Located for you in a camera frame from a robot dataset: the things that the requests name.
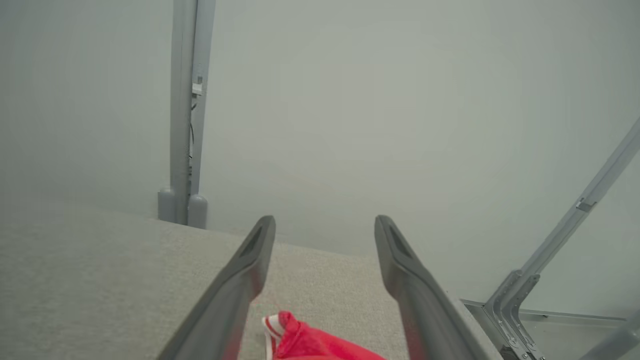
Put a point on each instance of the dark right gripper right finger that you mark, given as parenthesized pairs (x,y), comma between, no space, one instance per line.
(430,315)

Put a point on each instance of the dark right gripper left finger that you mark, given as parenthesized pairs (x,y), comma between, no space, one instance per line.
(225,305)

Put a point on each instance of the red shorts with white stripe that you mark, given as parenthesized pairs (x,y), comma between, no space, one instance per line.
(310,345)

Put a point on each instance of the grey metal frame corner brace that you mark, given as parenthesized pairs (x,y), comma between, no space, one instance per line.
(542,252)

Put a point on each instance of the grey metal frame post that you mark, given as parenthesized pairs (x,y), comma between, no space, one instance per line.
(181,125)

